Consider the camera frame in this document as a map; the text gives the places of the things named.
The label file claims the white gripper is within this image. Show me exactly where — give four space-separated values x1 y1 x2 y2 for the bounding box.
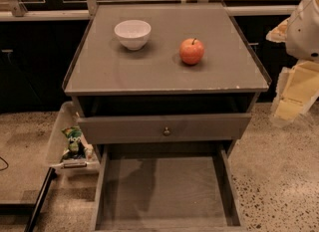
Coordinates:
266 0 319 120

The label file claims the red apple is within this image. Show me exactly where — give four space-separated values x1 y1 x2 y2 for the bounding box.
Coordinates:
179 38 204 65

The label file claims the upper grey drawer with knob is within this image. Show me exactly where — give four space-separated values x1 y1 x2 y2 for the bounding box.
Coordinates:
78 114 251 144

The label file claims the grey wooden drawer cabinet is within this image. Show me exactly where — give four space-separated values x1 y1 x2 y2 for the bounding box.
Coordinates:
61 2 273 159

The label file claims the open lower grey drawer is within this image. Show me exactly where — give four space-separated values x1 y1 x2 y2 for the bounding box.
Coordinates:
90 142 247 232

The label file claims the white ceramic bowl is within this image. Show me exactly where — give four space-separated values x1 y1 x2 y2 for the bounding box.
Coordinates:
114 20 152 51

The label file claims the green snack bag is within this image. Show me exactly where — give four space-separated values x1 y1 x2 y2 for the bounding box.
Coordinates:
62 126 86 160

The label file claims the clear plastic storage bin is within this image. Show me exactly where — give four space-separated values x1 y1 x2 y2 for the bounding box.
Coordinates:
45 102 100 176

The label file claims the metal railing frame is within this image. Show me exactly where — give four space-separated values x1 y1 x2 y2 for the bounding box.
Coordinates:
0 0 319 23

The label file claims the black cable on floor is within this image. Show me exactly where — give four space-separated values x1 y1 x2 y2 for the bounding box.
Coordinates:
0 156 10 172

